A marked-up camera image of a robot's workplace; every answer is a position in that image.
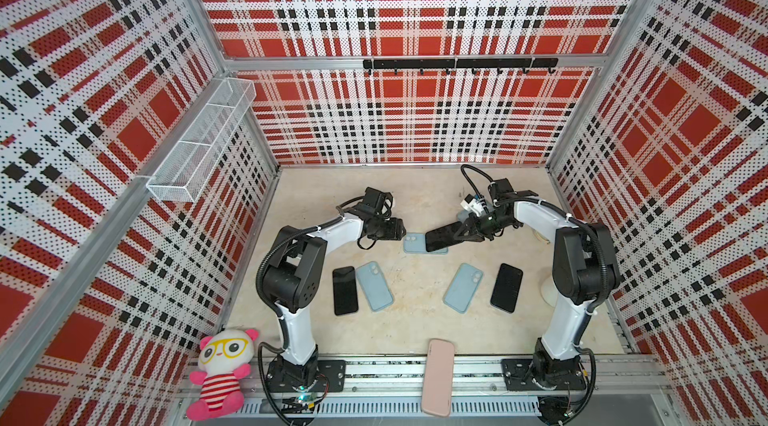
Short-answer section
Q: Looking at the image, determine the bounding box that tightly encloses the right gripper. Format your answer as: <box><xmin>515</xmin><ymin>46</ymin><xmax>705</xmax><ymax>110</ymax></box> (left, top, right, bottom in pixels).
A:
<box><xmin>454</xmin><ymin>210</ymin><xmax>517</xmax><ymax>242</ymax></box>

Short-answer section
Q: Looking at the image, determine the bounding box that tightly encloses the light blue case mid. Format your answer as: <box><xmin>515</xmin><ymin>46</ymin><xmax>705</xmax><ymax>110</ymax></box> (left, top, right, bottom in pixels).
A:
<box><xmin>403</xmin><ymin>233</ymin><xmax>448</xmax><ymax>255</ymax></box>

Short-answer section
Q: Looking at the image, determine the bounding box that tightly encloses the black phone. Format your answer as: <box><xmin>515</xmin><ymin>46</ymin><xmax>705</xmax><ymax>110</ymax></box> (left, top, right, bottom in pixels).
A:
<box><xmin>425</xmin><ymin>223</ymin><xmax>454</xmax><ymax>251</ymax></box>
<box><xmin>490</xmin><ymin>263</ymin><xmax>524</xmax><ymax>314</ymax></box>
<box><xmin>332</xmin><ymin>266</ymin><xmax>359</xmax><ymax>316</ymax></box>

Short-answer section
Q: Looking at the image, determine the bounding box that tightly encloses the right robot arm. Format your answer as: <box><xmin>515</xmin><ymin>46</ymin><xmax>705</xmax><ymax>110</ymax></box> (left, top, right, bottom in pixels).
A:
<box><xmin>444</xmin><ymin>179</ymin><xmax>620</xmax><ymax>362</ymax></box>

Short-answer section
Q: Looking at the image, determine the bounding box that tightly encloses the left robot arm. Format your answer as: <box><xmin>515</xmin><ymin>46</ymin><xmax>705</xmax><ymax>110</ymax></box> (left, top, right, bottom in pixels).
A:
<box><xmin>255</xmin><ymin>187</ymin><xmax>406</xmax><ymax>366</ymax></box>

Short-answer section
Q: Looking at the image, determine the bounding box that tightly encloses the light blue case near right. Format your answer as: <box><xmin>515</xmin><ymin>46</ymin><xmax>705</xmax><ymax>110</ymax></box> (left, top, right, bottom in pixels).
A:
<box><xmin>443</xmin><ymin>263</ymin><xmax>484</xmax><ymax>314</ymax></box>

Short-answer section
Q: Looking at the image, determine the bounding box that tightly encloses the light blue case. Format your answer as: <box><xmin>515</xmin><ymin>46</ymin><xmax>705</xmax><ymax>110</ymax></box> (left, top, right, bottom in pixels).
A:
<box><xmin>356</xmin><ymin>262</ymin><xmax>394</xmax><ymax>312</ymax></box>
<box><xmin>443</xmin><ymin>263</ymin><xmax>484</xmax><ymax>314</ymax></box>

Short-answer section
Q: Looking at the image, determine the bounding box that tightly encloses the light blue case near left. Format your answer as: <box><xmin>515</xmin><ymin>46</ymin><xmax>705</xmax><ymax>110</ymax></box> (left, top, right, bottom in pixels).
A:
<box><xmin>356</xmin><ymin>262</ymin><xmax>394</xmax><ymax>312</ymax></box>

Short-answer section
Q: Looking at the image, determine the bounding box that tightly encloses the pink phone case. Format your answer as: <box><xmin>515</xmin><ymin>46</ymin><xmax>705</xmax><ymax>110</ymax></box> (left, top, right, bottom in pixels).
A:
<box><xmin>421</xmin><ymin>339</ymin><xmax>455</xmax><ymax>418</ymax></box>

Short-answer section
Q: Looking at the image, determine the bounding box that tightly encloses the white cup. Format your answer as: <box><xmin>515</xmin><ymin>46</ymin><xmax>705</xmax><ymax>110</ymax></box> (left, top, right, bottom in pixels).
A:
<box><xmin>539</xmin><ymin>274</ymin><xmax>559</xmax><ymax>308</ymax></box>

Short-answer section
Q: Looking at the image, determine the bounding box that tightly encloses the pink plush toy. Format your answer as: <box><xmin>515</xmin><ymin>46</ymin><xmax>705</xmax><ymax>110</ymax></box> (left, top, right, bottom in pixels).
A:
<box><xmin>186</xmin><ymin>329</ymin><xmax>259</xmax><ymax>421</ymax></box>

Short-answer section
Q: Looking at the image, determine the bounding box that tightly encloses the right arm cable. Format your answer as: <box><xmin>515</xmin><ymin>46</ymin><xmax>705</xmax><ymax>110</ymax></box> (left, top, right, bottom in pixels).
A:
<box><xmin>459</xmin><ymin>164</ymin><xmax>496</xmax><ymax>205</ymax></box>

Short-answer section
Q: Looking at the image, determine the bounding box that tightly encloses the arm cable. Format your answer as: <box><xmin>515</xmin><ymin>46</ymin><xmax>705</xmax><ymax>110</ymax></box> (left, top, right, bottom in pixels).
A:
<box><xmin>459</xmin><ymin>164</ymin><xmax>496</xmax><ymax>205</ymax></box>
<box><xmin>256</xmin><ymin>218</ymin><xmax>337</xmax><ymax>295</ymax></box>

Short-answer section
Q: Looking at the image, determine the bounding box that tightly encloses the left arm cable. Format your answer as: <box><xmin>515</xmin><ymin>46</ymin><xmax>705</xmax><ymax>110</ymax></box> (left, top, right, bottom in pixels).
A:
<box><xmin>256</xmin><ymin>218</ymin><xmax>337</xmax><ymax>295</ymax></box>

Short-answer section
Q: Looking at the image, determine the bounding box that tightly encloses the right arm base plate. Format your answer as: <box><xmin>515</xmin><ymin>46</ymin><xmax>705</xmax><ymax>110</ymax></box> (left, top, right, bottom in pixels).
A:
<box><xmin>501</xmin><ymin>358</ymin><xmax>587</xmax><ymax>392</ymax></box>

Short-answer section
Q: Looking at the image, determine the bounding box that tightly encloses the black hook rail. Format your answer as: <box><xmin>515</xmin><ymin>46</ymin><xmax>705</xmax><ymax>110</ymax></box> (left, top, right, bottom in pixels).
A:
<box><xmin>362</xmin><ymin>57</ymin><xmax>559</xmax><ymax>72</ymax></box>

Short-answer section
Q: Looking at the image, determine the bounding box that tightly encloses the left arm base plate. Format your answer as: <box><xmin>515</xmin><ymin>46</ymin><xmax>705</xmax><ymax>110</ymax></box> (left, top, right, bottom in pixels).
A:
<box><xmin>266</xmin><ymin>356</ymin><xmax>347</xmax><ymax>393</ymax></box>

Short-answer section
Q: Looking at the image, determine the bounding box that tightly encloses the white wire basket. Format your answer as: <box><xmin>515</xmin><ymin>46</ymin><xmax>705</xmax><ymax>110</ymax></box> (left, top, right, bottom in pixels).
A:
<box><xmin>147</xmin><ymin>78</ymin><xmax>255</xmax><ymax>203</ymax></box>

